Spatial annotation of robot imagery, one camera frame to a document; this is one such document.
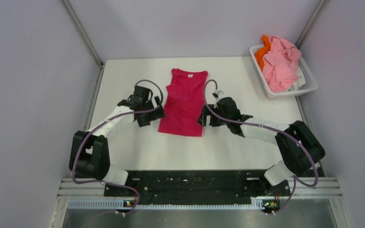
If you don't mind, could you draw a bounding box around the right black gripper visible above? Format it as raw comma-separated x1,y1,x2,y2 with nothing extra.
197,104,231,127

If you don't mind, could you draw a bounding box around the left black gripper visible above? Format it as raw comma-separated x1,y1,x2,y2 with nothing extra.
137,96,166,127

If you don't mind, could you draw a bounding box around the magenta t-shirt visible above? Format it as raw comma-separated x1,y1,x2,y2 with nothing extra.
158,68,208,137

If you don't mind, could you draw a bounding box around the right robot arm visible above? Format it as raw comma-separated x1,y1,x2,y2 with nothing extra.
197,97,326,196

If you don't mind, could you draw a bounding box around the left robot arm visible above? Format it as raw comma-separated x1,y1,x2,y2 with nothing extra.
69,85,165,200

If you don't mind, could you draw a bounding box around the orange t-shirt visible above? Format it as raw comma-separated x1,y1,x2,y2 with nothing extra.
254,35,271,71

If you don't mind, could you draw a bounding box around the light pink t-shirt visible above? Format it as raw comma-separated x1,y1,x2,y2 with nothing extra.
262,36,302,93

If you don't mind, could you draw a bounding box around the white plastic basket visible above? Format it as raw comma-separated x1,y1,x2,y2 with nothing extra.
249,44,318,100

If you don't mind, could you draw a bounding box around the grey slotted cable duct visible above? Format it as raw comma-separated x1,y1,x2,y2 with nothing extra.
67,199,278,210

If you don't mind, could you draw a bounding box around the aluminium frame profile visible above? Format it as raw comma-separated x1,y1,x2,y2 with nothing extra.
57,179,105,199

